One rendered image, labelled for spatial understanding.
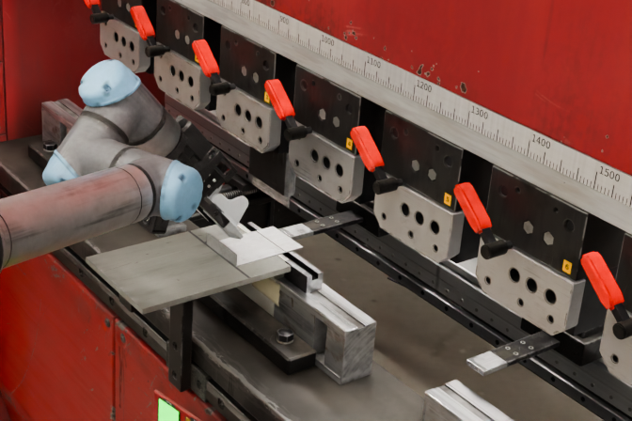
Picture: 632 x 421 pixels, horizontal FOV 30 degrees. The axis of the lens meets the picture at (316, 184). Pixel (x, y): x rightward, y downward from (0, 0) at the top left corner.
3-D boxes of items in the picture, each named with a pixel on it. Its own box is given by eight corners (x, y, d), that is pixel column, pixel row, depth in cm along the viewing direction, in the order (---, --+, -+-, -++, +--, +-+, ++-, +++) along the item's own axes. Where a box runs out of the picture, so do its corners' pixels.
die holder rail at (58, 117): (42, 144, 252) (40, 101, 248) (68, 138, 256) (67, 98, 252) (158, 238, 217) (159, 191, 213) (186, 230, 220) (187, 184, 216)
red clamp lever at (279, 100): (264, 78, 167) (292, 137, 165) (288, 74, 170) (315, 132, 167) (259, 85, 169) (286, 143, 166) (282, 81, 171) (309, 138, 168)
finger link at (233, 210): (269, 219, 180) (231, 180, 176) (244, 248, 180) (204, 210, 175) (260, 214, 183) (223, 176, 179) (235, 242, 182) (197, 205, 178)
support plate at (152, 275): (85, 262, 183) (85, 257, 182) (229, 226, 198) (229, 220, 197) (142, 315, 170) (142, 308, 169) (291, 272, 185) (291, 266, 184)
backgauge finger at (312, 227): (264, 228, 199) (265, 202, 196) (383, 197, 213) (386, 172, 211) (306, 258, 190) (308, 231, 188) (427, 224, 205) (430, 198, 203)
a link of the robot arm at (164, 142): (139, 153, 164) (111, 133, 170) (157, 172, 167) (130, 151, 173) (176, 114, 165) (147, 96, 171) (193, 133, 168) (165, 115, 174)
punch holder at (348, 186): (287, 169, 175) (293, 64, 168) (332, 159, 180) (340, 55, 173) (349, 209, 164) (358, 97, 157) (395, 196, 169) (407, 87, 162)
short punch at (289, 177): (247, 185, 191) (250, 131, 187) (258, 182, 192) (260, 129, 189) (283, 209, 184) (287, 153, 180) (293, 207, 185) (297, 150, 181)
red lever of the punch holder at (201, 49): (191, 38, 182) (215, 92, 179) (213, 35, 184) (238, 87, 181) (187, 45, 183) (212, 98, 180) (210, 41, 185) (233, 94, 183)
